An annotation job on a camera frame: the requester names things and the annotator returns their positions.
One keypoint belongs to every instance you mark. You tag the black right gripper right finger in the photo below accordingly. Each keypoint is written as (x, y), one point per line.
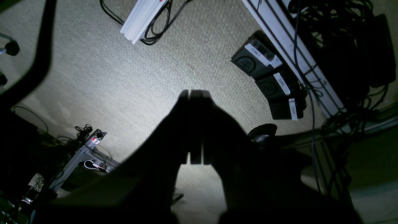
(262, 181)

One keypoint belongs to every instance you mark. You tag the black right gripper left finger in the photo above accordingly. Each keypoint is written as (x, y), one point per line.
(139, 191)

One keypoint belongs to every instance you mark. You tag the black foot pedal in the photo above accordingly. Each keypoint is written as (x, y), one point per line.
(257, 57)
(288, 108)
(282, 84)

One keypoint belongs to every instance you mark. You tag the aluminium frame rail lower left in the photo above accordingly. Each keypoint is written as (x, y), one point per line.
(87, 155)

